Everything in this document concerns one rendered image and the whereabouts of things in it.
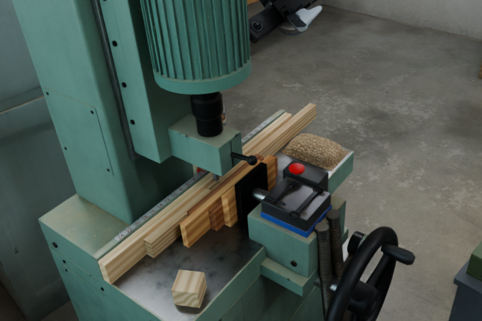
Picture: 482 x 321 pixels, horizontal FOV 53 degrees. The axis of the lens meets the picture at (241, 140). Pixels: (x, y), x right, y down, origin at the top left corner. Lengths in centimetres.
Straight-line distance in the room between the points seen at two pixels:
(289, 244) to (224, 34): 38
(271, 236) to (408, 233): 144
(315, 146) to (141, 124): 41
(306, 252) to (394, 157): 190
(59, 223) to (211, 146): 49
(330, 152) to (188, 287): 48
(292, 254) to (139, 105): 40
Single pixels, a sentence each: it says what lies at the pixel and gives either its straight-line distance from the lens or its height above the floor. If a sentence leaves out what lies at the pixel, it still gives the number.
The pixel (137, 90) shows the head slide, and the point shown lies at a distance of 93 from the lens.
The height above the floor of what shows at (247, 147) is 95.
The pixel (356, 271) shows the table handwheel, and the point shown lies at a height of 94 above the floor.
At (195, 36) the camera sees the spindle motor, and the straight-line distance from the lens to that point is 77.
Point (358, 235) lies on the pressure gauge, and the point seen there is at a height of 69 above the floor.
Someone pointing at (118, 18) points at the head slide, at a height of 130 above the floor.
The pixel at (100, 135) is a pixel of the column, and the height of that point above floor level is 105.
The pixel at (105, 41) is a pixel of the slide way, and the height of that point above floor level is 125.
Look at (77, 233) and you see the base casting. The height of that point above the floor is 80.
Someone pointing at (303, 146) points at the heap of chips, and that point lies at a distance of 114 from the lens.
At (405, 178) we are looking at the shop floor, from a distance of 259.
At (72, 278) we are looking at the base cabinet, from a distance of 133.
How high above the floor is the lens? 157
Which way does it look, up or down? 34 degrees down
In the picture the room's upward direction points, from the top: 5 degrees counter-clockwise
